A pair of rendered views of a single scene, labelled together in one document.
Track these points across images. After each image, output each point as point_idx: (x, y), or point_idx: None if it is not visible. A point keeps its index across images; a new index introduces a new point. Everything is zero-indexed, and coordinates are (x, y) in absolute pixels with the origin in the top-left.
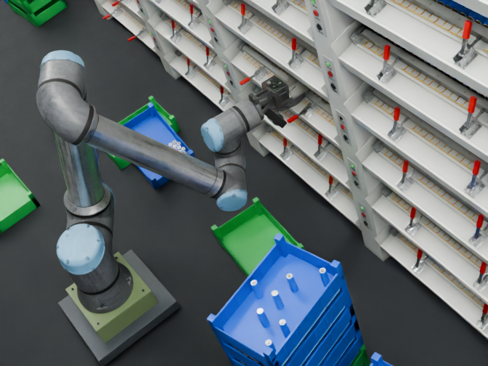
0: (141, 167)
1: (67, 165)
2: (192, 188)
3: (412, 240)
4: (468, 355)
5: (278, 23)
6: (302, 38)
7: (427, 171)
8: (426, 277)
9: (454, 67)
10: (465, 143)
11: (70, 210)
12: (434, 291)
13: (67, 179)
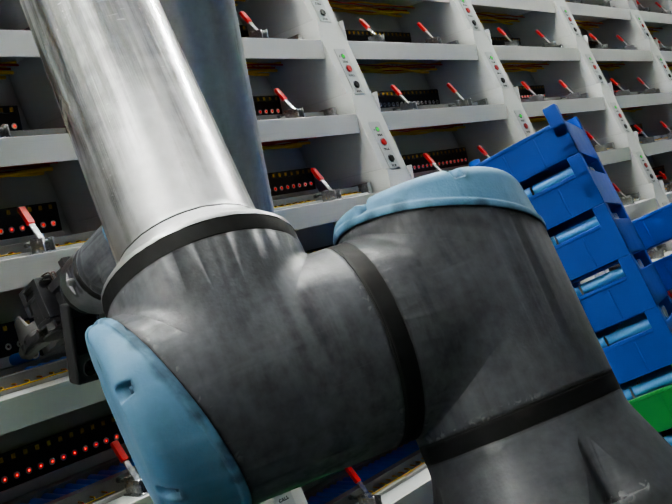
0: (246, 76)
1: (168, 27)
2: (272, 207)
3: None
4: None
5: (6, 164)
6: (69, 154)
7: (300, 217)
8: (387, 501)
9: (266, 38)
10: (308, 121)
11: (272, 213)
12: (410, 491)
13: (188, 90)
